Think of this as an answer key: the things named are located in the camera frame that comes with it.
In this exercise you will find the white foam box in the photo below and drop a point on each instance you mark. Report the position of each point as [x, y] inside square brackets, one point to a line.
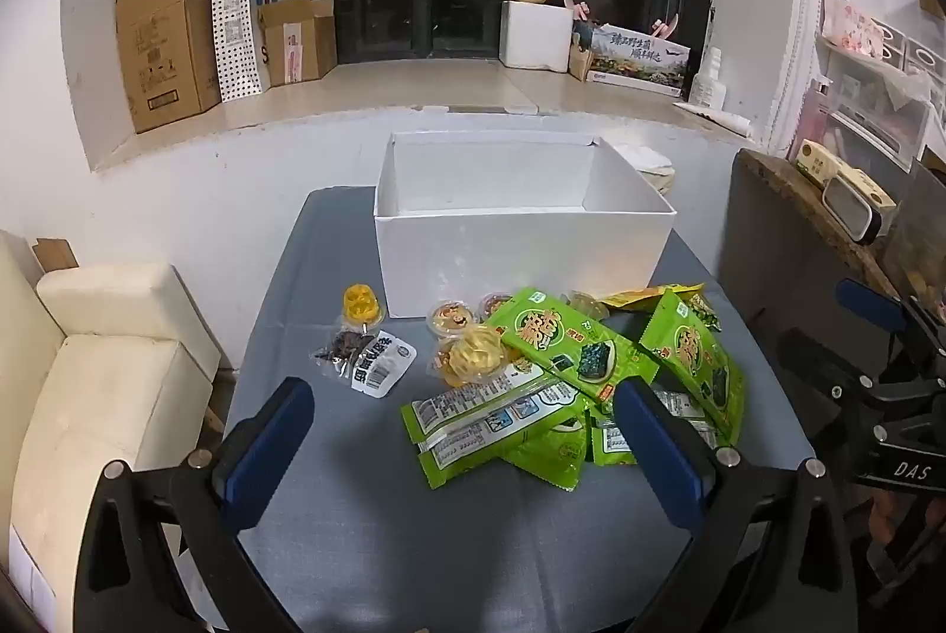
[536, 38]

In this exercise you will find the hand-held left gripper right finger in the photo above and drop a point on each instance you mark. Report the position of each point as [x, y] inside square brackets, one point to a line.
[658, 456]

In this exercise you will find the clear plastic drawer organizer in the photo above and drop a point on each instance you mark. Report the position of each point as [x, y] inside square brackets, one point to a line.
[879, 108]

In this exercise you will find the cream sofa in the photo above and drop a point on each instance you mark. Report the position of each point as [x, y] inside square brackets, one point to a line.
[96, 382]

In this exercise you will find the pale green jelly cup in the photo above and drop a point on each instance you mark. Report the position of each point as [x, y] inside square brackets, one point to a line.
[585, 306]

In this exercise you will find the jelly cup red printed lid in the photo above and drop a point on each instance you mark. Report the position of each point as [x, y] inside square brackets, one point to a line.
[494, 306]

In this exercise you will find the white rounded case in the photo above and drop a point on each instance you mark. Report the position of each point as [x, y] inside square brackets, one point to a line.
[857, 208]

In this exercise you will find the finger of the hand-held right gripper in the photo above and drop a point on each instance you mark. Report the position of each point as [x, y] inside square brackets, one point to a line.
[835, 367]
[868, 302]

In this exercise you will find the brown wooden piece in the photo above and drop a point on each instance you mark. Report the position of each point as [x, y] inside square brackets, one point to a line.
[55, 254]

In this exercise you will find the small brown paper bag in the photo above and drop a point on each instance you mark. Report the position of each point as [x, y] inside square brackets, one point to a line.
[580, 60]

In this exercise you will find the white paper sheet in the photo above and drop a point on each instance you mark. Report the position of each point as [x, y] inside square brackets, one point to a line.
[713, 117]

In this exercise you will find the white plastic bottle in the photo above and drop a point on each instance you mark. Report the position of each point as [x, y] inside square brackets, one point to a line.
[708, 82]

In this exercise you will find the yellow jelly cup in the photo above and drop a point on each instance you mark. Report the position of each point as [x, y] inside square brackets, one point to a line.
[469, 356]
[362, 306]

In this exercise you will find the polka dot paper bag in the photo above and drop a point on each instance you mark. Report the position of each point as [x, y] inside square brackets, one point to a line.
[236, 27]

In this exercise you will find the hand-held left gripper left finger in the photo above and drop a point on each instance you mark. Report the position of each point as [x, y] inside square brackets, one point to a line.
[266, 448]

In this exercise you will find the yellow snack packet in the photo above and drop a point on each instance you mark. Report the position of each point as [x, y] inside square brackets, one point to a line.
[643, 297]

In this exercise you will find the small open cardboard box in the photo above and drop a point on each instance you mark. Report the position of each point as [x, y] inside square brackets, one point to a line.
[310, 49]

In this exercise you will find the stack of paper bowls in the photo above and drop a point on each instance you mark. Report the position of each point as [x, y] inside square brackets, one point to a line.
[654, 171]

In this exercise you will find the white cardboard box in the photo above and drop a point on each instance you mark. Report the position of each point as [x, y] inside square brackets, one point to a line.
[517, 256]

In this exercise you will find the pink printed packet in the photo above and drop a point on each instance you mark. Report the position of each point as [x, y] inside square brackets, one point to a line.
[850, 23]

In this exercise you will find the pile of green seaweed packets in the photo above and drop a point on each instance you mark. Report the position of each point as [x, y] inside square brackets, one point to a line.
[569, 345]

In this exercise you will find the landscape printed carton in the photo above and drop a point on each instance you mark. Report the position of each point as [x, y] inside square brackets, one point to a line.
[643, 60]

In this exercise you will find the large brown cardboard box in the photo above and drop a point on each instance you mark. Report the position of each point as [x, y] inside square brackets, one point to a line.
[162, 49]

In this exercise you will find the clear packet of dark snack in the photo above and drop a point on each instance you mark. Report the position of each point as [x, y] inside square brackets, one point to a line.
[384, 367]

